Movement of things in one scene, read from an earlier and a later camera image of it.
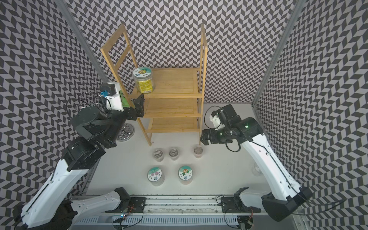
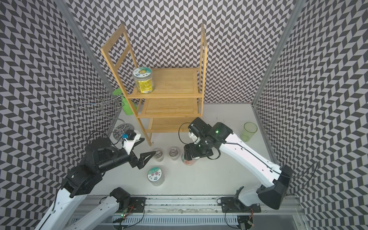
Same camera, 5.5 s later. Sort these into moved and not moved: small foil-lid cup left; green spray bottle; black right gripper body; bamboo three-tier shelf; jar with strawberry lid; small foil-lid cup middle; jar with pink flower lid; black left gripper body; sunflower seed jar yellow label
Moved: black right gripper body; black left gripper body; jar with strawberry lid
Not moved: small foil-lid cup middle; green spray bottle; sunflower seed jar yellow label; bamboo three-tier shelf; jar with pink flower lid; small foil-lid cup left
